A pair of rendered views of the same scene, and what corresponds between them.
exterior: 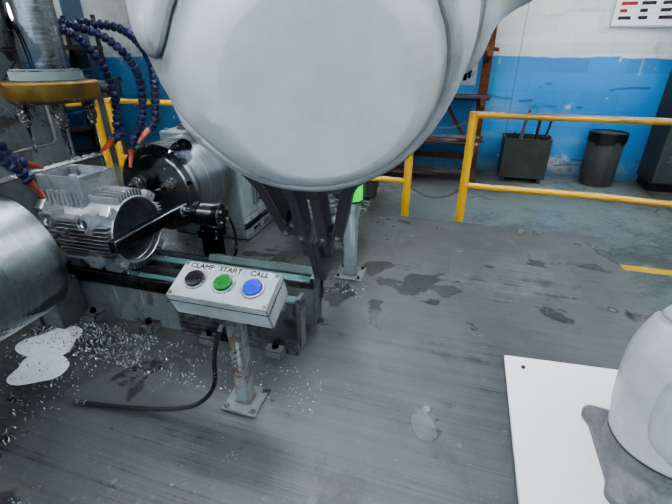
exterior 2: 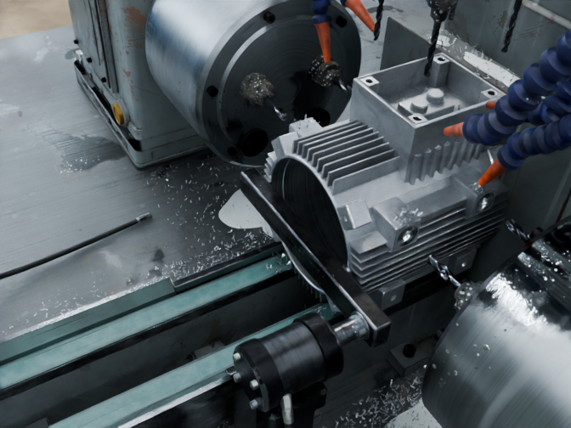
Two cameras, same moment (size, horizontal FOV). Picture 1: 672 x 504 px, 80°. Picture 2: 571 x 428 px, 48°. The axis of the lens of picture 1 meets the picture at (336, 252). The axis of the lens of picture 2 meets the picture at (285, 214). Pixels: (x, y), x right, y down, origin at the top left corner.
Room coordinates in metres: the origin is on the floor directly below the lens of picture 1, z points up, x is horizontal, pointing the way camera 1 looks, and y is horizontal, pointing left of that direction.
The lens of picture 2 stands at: (1.18, 0.08, 1.48)
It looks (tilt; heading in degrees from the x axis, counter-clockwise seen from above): 42 degrees down; 131
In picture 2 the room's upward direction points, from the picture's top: 3 degrees clockwise
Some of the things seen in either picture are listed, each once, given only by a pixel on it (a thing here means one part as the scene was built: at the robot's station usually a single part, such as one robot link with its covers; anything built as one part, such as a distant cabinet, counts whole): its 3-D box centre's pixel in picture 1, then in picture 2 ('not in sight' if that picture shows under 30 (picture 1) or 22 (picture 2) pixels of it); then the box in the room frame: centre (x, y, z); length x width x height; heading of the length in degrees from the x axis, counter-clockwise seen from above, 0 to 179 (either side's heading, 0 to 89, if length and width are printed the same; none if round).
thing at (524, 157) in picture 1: (525, 145); not in sight; (4.83, -2.26, 0.41); 0.52 x 0.47 x 0.82; 73
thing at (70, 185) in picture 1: (79, 185); (423, 116); (0.90, 0.60, 1.11); 0.12 x 0.11 x 0.07; 74
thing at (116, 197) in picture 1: (103, 224); (381, 196); (0.89, 0.56, 1.01); 0.20 x 0.19 x 0.19; 74
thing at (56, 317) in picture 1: (60, 299); not in sight; (0.80, 0.66, 0.86); 0.07 x 0.06 x 0.12; 164
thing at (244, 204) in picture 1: (229, 173); not in sight; (1.47, 0.40, 0.99); 0.35 x 0.31 x 0.37; 164
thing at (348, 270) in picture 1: (351, 207); not in sight; (1.03, -0.04, 1.01); 0.08 x 0.08 x 0.42; 74
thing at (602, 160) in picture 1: (601, 158); not in sight; (4.66, -3.08, 0.30); 0.39 x 0.39 x 0.60
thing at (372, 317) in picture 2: (153, 225); (305, 248); (0.89, 0.44, 1.01); 0.26 x 0.04 x 0.03; 164
